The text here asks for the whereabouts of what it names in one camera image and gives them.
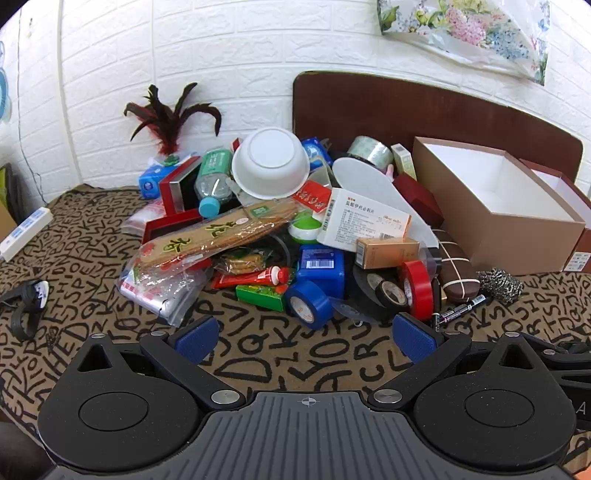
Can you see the black marker pen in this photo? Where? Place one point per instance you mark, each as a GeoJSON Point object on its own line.
{"type": "Point", "coordinates": [461, 308]}

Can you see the blue wall sticker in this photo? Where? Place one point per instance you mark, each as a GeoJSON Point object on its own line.
{"type": "Point", "coordinates": [3, 87]}

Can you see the white oval lid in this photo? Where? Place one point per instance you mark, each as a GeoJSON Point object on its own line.
{"type": "Point", "coordinates": [364, 180]}

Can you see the pink packet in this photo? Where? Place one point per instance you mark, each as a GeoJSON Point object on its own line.
{"type": "Point", "coordinates": [390, 171]}

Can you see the black wristband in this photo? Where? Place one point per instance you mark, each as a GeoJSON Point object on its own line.
{"type": "Point", "coordinates": [27, 293]}

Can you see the floral plastic bag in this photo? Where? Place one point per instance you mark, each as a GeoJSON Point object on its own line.
{"type": "Point", "coordinates": [461, 23]}

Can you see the white plastic bowl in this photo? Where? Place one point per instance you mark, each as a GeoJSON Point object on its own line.
{"type": "Point", "coordinates": [270, 157]}

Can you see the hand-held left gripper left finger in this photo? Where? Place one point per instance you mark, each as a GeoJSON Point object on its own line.
{"type": "Point", "coordinates": [199, 339]}

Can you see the red tray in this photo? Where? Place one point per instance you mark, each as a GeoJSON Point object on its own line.
{"type": "Point", "coordinates": [161, 226]}

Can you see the blue box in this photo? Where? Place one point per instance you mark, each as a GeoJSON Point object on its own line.
{"type": "Point", "coordinates": [321, 277]}

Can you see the red tube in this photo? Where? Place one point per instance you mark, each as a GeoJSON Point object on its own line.
{"type": "Point", "coordinates": [249, 278]}

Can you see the large black tape roll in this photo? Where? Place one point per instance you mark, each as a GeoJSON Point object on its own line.
{"type": "Point", "coordinates": [364, 300]}

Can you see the brown cardboard box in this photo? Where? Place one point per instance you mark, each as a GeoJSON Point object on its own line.
{"type": "Point", "coordinates": [498, 240]}

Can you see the steel wool scrubber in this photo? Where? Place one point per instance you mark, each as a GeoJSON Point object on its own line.
{"type": "Point", "coordinates": [501, 284]}

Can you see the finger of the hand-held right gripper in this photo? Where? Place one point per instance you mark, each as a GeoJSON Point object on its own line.
{"type": "Point", "coordinates": [549, 347]}

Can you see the green white jar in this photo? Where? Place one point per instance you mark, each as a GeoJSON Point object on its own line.
{"type": "Point", "coordinates": [305, 230]}

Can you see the clear tape roll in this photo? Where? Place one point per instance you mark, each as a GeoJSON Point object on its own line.
{"type": "Point", "coordinates": [369, 150]}

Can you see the blue tape roll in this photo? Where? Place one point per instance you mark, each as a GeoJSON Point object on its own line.
{"type": "Point", "coordinates": [318, 300]}

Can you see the green white small box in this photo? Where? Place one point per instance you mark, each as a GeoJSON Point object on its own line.
{"type": "Point", "coordinates": [402, 159]}

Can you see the red tape roll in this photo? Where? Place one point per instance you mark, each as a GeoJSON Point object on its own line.
{"type": "Point", "coordinates": [418, 277]}

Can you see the red packet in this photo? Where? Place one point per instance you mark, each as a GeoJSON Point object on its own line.
{"type": "Point", "coordinates": [314, 194]}

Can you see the white power strip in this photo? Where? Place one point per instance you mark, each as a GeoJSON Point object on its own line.
{"type": "Point", "coordinates": [25, 230]}

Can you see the brown wooden headboard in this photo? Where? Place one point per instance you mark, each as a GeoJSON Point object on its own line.
{"type": "Point", "coordinates": [369, 110]}

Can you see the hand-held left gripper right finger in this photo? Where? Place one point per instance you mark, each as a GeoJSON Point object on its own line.
{"type": "Point", "coordinates": [415, 339]}

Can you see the orange brown small box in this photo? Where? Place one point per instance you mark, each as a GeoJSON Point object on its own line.
{"type": "Point", "coordinates": [388, 253]}

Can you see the long biscuit pack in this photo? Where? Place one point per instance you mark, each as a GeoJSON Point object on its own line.
{"type": "Point", "coordinates": [207, 235]}

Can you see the brown pouch with white lines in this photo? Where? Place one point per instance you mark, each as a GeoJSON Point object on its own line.
{"type": "Point", "coordinates": [455, 263]}

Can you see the blue tissue pack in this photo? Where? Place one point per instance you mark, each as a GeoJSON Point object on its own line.
{"type": "Point", "coordinates": [150, 182]}

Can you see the clear plastic water bottle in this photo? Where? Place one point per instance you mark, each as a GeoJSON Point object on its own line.
{"type": "Point", "coordinates": [213, 170]}

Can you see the cracker packet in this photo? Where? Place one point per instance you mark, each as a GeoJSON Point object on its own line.
{"type": "Point", "coordinates": [242, 264]}

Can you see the white medicine box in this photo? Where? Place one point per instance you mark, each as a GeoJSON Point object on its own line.
{"type": "Point", "coordinates": [360, 221]}

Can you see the red black open box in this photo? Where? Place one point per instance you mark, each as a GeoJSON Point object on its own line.
{"type": "Point", "coordinates": [171, 187]}

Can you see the letter printed brown blanket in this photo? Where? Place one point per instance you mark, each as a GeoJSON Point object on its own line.
{"type": "Point", "coordinates": [92, 258]}

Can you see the blue packet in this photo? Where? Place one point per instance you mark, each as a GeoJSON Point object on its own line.
{"type": "Point", "coordinates": [318, 154]}

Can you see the clear zip bag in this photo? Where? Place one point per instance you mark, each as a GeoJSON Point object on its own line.
{"type": "Point", "coordinates": [157, 290]}

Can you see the red black feather shuttlecock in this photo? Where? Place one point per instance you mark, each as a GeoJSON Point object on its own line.
{"type": "Point", "coordinates": [168, 124]}

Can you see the clear plastic bag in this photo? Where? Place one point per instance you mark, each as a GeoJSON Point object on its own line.
{"type": "Point", "coordinates": [141, 217]}

